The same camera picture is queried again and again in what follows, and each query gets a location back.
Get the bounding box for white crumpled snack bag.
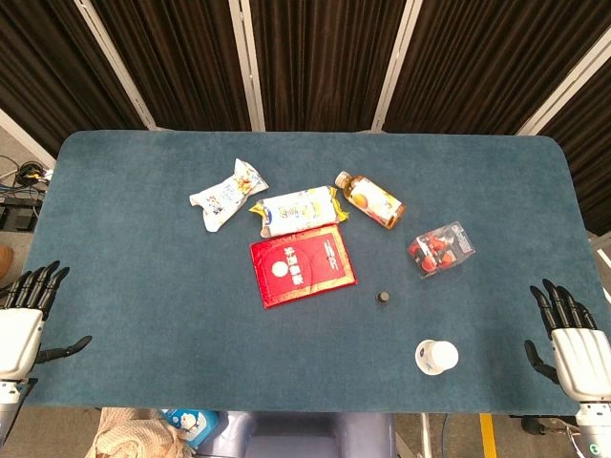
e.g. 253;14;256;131
188;157;269;234

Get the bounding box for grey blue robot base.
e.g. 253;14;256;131
198;411;398;458

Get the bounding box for yellow and white snack package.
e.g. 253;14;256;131
248;185;350;239

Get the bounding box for dark brown pleated partition panel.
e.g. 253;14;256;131
0;0;149;156
90;0;252;133
384;0;611;135
247;0;410;133

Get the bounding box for red certificate folder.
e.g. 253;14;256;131
249;224;359;310

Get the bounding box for blue felt table mat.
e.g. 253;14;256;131
22;131;596;415

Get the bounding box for white paper cup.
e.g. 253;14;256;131
413;339;460;378

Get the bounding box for white partition frame post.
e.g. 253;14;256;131
370;0;424;133
516;35;611;137
0;108;57;169
227;0;266;133
74;0;161;131

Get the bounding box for beige knitted cloth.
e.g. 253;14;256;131
94;407;195;458

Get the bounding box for clear box with red items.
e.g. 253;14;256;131
407;220;476;280

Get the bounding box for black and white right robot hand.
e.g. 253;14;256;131
523;279;611;403

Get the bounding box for tangled floor cables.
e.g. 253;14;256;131
0;156;54;202

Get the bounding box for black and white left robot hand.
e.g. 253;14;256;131
0;260;94;383

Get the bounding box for black floor cables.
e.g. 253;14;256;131
509;413;579;438

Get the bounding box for orange juice plastic bottle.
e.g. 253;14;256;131
333;170;407;230

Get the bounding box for blue and white package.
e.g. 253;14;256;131
159;408;221;449

